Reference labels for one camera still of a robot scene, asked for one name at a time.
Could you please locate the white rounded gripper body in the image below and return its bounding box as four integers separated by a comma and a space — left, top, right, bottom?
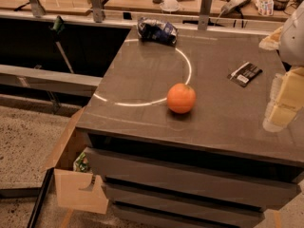
279, 2, 304, 67

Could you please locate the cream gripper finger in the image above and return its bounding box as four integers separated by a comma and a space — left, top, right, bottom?
263, 67, 304, 132
259, 27, 282, 50

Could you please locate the black rxbar chocolate wrapper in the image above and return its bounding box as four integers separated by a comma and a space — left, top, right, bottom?
227, 62, 262, 87

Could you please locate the colourful small packet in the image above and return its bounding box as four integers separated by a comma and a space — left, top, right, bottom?
256, 0, 274, 16

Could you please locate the black mesh cup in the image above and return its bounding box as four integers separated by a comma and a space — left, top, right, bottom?
274, 0, 290, 10

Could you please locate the white power strip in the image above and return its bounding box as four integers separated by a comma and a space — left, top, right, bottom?
220, 0, 251, 15

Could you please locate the orange fruit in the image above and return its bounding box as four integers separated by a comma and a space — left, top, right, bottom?
167, 84, 196, 114

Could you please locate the white bowl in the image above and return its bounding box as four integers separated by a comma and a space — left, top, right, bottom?
160, 0, 181, 12

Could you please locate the grey drawer cabinet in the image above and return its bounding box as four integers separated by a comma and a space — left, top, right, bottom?
77, 30, 304, 228

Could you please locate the crumpled blue chip bag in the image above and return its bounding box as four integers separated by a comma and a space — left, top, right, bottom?
137, 17, 178, 46

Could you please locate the green packet in box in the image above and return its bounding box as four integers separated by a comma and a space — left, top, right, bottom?
73, 152, 89, 173

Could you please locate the open cardboard box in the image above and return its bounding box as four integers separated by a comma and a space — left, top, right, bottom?
44, 108, 108, 214

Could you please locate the right metal bracket post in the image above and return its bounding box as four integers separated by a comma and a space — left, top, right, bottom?
198, 0, 212, 30

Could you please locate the metal bracket post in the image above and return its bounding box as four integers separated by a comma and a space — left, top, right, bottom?
198, 0, 212, 30
29, 0, 46, 18
90, 0, 104, 23

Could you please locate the middle metal bracket post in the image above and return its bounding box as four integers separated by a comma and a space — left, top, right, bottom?
90, 0, 104, 23

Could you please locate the green handled tool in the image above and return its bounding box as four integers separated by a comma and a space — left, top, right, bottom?
51, 15, 75, 75

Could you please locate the grey metal rail beam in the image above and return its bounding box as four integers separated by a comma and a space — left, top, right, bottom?
0, 65, 102, 97

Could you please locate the left metal bracket post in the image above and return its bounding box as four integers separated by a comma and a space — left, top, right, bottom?
29, 0, 46, 18

